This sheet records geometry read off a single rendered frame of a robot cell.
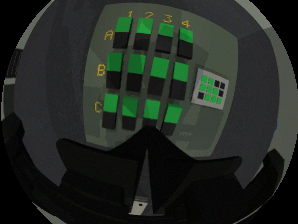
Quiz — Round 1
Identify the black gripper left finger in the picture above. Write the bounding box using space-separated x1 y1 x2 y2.
56 124 150 213

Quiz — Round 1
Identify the grey switch panel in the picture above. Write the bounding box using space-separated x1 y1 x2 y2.
82 3 238 157

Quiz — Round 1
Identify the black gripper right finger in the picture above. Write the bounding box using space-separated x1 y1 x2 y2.
148 125 242 214

